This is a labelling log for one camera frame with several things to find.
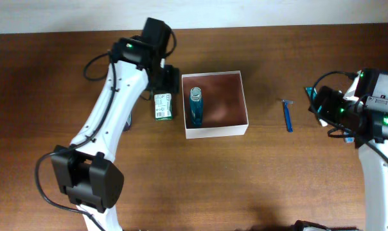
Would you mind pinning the blue mouthwash bottle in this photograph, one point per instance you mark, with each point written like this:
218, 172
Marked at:
196, 106

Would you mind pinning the blue white toothbrush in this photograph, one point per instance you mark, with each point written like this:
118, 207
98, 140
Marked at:
349, 139

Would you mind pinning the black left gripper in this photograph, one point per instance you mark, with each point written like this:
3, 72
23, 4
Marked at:
172, 82

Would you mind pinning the clear hand sanitizer bottle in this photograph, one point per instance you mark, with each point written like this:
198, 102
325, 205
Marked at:
128, 123

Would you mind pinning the white cardboard box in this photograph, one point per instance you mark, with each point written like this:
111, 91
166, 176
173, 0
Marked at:
225, 110

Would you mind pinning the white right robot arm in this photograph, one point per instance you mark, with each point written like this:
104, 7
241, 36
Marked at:
361, 113

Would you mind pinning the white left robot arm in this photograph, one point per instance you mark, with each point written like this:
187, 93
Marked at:
85, 170

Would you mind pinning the green white soap box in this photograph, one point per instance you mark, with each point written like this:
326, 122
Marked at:
163, 107

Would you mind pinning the green toothpaste tube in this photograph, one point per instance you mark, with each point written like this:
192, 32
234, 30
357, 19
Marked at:
311, 93

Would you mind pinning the blue disposable razor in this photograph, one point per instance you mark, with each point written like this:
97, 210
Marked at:
288, 120

